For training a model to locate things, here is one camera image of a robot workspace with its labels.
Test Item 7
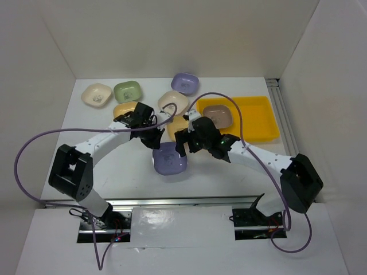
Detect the yellow panda plate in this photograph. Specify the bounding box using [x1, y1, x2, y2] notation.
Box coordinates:
[167, 116, 189, 142]
[113, 101, 137, 118]

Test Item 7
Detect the aluminium side rail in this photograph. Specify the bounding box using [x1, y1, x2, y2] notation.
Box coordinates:
[265, 78, 299, 155]

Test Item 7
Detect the brown panda plate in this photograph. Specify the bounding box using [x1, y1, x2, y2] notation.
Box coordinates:
[203, 105, 233, 129]

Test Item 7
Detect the yellow plastic bin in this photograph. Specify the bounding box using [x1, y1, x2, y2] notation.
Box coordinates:
[196, 96, 280, 143]

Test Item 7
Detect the purple panda plate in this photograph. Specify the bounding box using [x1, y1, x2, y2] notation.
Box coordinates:
[171, 73, 200, 96]
[153, 142, 188, 176]

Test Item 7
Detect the cream panda plate centre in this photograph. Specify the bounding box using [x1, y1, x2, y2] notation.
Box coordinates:
[158, 91, 189, 115]

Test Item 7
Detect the purple panda plate back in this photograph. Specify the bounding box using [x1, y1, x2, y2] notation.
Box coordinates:
[171, 73, 200, 96]

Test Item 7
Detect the aluminium mounting rail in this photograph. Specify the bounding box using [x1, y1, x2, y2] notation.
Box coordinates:
[42, 194, 266, 210]

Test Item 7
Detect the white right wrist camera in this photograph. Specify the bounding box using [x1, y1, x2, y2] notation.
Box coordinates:
[183, 109, 201, 132]

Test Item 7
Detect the green panda plate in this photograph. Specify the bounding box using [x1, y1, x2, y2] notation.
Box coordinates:
[114, 81, 143, 103]

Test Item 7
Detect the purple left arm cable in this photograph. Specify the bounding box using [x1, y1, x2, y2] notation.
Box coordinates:
[13, 103, 178, 272]

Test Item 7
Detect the cream panda plate far left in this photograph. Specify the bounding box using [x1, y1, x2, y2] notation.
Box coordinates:
[81, 83, 112, 109]

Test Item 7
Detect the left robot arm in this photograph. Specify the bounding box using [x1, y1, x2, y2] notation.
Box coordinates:
[48, 103, 169, 229]

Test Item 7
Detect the cream panda plate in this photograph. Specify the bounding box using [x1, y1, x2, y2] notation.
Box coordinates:
[158, 91, 189, 115]
[81, 83, 112, 109]

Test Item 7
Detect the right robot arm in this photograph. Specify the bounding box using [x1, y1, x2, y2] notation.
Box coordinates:
[175, 117, 323, 225]

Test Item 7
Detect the purple panda plate front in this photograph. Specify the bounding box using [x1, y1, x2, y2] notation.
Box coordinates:
[153, 142, 188, 176]

